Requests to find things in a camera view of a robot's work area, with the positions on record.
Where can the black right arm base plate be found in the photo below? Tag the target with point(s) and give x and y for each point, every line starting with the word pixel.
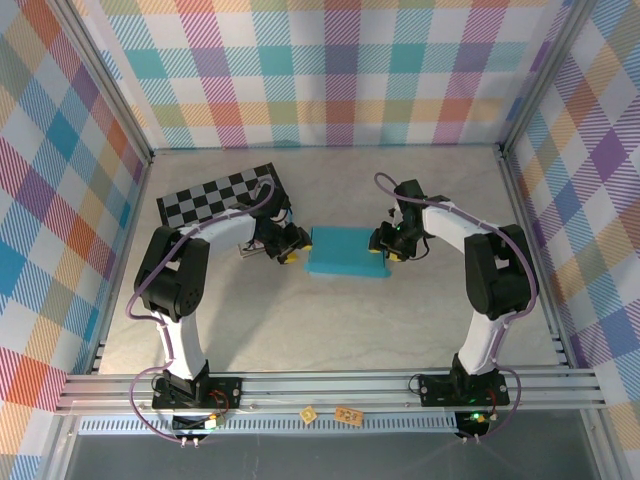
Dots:
pixel 435 390

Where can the aluminium cross rail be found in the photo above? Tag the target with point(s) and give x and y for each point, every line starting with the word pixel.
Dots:
pixel 325 392

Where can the black electronics mount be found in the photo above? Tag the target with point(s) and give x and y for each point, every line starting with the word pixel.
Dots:
pixel 472 422
pixel 192 424

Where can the blue and white paper box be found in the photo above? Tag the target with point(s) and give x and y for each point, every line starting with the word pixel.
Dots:
pixel 345 250

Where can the aluminium side rail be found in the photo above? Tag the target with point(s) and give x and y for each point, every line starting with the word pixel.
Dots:
pixel 122 260
pixel 535 260

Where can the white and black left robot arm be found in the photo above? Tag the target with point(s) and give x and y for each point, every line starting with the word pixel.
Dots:
pixel 225 235

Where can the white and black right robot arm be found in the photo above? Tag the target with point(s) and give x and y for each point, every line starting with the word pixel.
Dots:
pixel 450 225

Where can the aluminium frame post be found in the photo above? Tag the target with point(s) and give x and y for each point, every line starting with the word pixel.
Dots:
pixel 547 75
pixel 100 85

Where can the black and grey checkerboard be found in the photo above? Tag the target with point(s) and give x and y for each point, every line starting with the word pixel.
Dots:
pixel 210 197

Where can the orange printed tag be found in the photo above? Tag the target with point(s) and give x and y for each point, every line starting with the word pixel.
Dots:
pixel 348 417

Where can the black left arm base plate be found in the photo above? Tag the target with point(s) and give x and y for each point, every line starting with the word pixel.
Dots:
pixel 225 392

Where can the small yellow tag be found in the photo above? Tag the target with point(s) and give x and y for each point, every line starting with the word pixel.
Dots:
pixel 308 415

